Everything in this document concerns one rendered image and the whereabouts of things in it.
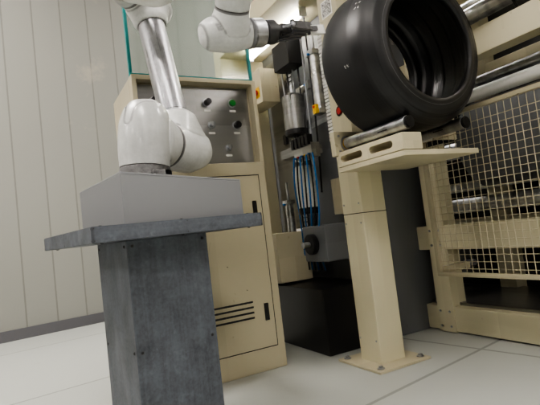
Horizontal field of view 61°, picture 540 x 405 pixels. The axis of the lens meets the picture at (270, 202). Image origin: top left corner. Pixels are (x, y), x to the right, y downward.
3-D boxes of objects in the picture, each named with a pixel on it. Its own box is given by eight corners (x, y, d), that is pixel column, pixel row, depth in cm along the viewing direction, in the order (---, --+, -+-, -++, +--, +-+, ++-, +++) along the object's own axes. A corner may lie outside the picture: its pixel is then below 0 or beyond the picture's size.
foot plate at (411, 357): (338, 361, 198) (337, 356, 198) (386, 347, 211) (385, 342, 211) (381, 374, 175) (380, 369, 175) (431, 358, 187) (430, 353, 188)
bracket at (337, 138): (332, 157, 184) (329, 132, 185) (405, 154, 203) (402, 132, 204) (337, 155, 181) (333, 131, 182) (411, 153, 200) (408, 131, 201)
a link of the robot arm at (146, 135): (106, 168, 141) (104, 98, 143) (146, 176, 157) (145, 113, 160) (148, 161, 134) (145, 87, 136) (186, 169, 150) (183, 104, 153)
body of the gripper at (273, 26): (266, 14, 141) (291, 14, 145) (254, 26, 148) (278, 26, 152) (272, 38, 141) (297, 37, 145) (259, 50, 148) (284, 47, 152)
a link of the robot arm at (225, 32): (253, 57, 141) (259, 13, 133) (206, 60, 134) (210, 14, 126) (236, 43, 148) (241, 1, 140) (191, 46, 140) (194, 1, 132)
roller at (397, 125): (352, 147, 186) (343, 150, 184) (348, 137, 186) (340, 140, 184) (416, 125, 156) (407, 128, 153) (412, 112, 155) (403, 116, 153)
